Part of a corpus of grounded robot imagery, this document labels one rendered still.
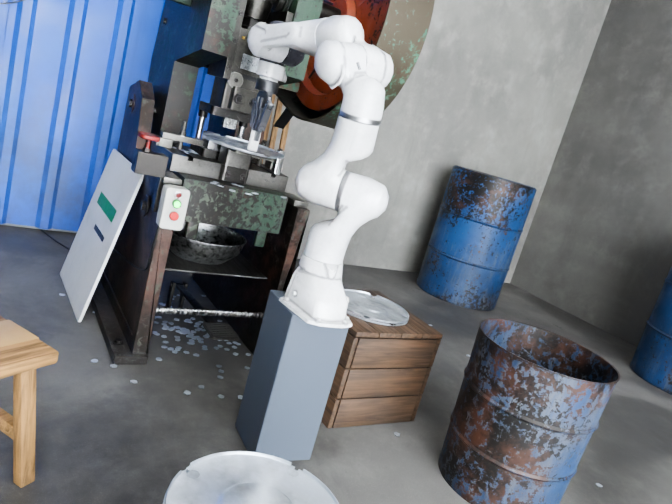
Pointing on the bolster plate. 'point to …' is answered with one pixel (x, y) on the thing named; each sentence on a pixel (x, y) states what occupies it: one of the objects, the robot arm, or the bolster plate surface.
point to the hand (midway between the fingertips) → (254, 140)
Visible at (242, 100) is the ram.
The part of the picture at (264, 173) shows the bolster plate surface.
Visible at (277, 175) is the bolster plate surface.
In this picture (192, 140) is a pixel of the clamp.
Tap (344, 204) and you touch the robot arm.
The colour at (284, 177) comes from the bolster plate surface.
